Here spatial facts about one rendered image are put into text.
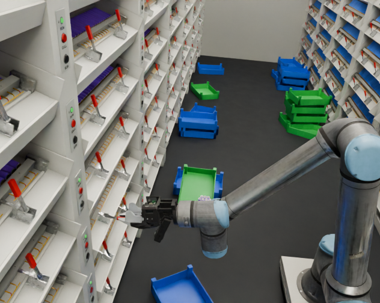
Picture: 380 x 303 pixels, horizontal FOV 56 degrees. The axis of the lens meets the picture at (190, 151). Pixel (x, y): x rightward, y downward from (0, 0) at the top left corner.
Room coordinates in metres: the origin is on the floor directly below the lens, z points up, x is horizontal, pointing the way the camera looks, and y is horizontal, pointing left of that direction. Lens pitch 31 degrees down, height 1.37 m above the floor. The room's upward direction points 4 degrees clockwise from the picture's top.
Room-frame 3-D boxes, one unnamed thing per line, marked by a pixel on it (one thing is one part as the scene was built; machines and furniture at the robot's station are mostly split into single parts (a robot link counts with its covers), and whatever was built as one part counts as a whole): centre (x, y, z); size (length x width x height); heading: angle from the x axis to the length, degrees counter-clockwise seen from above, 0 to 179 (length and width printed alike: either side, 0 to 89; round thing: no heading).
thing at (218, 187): (1.87, -0.07, 0.04); 0.30 x 0.20 x 0.08; 86
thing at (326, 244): (1.05, -0.63, 0.29); 0.17 x 0.15 x 0.18; 175
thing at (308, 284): (1.06, -0.63, 0.15); 0.19 x 0.19 x 0.10
